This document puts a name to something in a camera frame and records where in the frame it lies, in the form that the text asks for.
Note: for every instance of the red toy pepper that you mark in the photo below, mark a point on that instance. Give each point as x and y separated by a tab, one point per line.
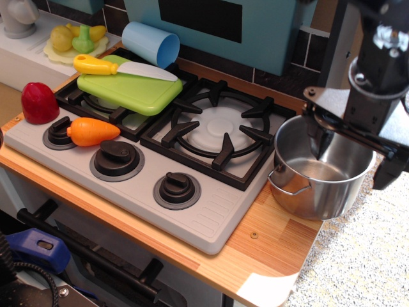
39	104

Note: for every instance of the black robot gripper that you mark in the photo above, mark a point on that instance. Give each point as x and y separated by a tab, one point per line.
371	113

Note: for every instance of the green toy broccoli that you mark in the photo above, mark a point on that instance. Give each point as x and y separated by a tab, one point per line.
83	42

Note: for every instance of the green plastic cutting board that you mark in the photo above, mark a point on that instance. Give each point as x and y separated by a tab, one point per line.
142	95

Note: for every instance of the black right stove knob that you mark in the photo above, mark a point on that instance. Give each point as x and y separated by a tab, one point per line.
177	191

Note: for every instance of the black right burner grate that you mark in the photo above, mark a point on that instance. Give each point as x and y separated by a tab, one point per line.
220	132

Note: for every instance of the yellow handled toy knife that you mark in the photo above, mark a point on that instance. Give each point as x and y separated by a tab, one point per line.
86	64

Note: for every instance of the black left burner grate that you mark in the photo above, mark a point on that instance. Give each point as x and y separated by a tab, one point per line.
131	124

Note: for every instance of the black stove knob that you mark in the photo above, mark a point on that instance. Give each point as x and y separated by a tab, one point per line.
177	191
116	161
56	137

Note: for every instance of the yellow toy potato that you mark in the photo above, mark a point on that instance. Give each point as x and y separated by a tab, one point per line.
61	38

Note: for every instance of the yellow toy banana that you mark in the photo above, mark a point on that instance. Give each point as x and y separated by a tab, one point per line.
95	32

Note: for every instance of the black left stove knob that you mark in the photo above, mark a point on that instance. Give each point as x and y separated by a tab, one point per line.
56	137

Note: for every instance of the grey toy faucet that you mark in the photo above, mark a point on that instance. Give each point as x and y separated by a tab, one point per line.
19	17

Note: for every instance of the grey side panel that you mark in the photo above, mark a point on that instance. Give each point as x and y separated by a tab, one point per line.
340	49

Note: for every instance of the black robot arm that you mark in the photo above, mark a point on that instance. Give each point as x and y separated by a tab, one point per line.
385	31

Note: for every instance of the black oven door handle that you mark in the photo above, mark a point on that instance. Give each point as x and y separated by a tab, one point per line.
141	284

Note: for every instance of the orange toy carrot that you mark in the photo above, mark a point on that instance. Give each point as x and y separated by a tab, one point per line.
89	131

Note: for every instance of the stainless steel pot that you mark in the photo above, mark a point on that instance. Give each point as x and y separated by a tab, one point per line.
311	188

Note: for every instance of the grey toy stove top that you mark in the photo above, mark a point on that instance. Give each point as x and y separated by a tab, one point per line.
206	225

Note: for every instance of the white toy sink counter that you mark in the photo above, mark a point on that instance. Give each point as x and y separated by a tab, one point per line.
24	61

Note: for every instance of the light blue plastic cup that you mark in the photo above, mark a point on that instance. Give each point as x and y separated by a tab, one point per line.
156	46

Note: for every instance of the pale yellow toy plate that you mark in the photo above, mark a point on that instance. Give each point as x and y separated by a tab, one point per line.
66	57

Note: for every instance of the black middle stove knob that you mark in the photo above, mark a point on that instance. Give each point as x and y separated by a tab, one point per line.
116	161

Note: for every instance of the black burner grate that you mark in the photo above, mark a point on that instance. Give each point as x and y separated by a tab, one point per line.
131	124
220	132

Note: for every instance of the teal range hood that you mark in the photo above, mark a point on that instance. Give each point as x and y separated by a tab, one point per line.
259	34

